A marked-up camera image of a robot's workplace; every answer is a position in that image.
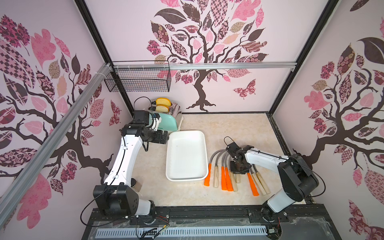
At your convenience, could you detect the wooden handle sickle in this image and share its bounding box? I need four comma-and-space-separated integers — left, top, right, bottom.
250, 169, 267, 196
235, 174, 241, 184
228, 158, 238, 192
253, 165, 271, 194
211, 149, 225, 188

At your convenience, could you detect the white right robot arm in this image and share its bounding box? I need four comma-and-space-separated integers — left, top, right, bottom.
226, 142, 319, 219

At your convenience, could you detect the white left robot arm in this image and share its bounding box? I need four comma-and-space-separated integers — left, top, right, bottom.
93, 124, 169, 217

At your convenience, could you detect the white plastic storage tray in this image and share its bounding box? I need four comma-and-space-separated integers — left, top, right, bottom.
166, 130, 209, 182

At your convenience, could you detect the mint green toaster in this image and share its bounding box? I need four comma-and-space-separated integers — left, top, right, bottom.
148, 101, 184, 133

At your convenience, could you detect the yellow bread slice front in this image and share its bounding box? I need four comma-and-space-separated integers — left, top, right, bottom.
156, 105, 170, 113

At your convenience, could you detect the yellow bread slice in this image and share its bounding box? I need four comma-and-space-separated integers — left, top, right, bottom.
156, 105, 170, 113
156, 98, 172, 107

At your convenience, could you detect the yellow bread slice back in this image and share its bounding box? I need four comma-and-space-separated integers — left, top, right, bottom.
156, 98, 172, 107

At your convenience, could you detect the small glass spice jar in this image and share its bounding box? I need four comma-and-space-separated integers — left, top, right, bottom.
131, 178, 142, 193

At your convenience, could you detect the orange handle sickle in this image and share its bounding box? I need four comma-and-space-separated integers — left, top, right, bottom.
222, 153, 230, 191
224, 154, 234, 192
204, 155, 215, 187
247, 173, 260, 197

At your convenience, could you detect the orange handle sickle leftmost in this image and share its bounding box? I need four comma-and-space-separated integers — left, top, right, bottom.
204, 155, 215, 187

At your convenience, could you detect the black wire basket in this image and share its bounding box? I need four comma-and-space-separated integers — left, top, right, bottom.
104, 60, 172, 93

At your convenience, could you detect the aluminium rail back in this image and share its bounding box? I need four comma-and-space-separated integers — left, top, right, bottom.
114, 61, 297, 71

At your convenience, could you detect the aluminium rail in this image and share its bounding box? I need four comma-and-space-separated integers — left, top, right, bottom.
114, 61, 297, 71
1, 63, 113, 227

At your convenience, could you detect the aluminium rail left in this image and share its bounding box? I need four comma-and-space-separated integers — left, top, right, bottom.
1, 63, 113, 227

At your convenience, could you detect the black base frame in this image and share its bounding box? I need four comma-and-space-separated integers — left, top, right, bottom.
82, 204, 341, 240

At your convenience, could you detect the white vented cable duct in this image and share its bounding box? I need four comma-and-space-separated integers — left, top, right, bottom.
94, 226, 268, 240

